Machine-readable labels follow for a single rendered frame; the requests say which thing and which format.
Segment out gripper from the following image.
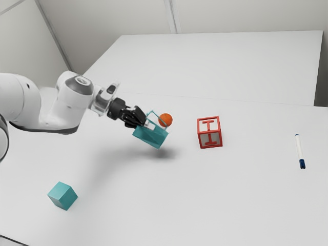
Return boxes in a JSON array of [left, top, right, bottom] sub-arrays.
[[106, 97, 148, 129]]

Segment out orange ball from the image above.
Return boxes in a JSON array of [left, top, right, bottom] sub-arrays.
[[158, 113, 173, 127]]

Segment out red letter block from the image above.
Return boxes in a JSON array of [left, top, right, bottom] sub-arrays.
[[196, 115, 223, 149]]

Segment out teal cube block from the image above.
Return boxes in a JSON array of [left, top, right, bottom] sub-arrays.
[[47, 181, 78, 212]]

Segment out white pen with blue cap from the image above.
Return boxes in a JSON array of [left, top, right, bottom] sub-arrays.
[[294, 134, 306, 170]]

